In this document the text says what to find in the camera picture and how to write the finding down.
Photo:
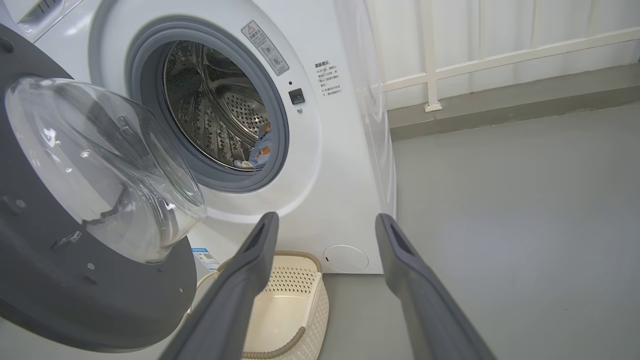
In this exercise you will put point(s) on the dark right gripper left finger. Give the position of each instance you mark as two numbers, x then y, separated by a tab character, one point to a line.
235	295

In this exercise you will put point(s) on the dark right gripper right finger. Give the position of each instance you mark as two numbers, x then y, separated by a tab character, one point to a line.
420	300

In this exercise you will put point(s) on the cream blue bear print garment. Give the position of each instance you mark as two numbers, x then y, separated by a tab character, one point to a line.
262	147

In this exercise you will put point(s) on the dark round washing machine door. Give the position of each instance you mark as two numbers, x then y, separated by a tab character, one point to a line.
60	280

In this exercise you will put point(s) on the cream perforated laundry basket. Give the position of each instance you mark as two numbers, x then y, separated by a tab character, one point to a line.
285	315

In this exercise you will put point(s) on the white washing machine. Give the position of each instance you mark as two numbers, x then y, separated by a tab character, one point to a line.
345	175

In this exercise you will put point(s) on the grey rubber door gasket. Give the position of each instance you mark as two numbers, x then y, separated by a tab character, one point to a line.
280	135

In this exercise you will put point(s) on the black door latch slot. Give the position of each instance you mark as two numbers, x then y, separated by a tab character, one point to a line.
296	96

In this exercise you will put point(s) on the blue white energy label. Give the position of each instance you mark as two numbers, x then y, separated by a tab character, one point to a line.
205	259

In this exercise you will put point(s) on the round white filter cover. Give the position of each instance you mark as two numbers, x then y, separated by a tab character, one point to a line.
345	259

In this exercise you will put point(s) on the perforated steel drum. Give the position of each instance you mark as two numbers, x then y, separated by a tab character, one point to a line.
210	100

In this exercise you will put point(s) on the white railing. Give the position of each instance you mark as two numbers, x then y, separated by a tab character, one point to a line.
429	60

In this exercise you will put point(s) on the grey warning sticker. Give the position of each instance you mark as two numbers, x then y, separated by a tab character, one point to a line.
265	47

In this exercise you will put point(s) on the white detergent drawer panel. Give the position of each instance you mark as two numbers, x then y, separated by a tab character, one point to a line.
45	10

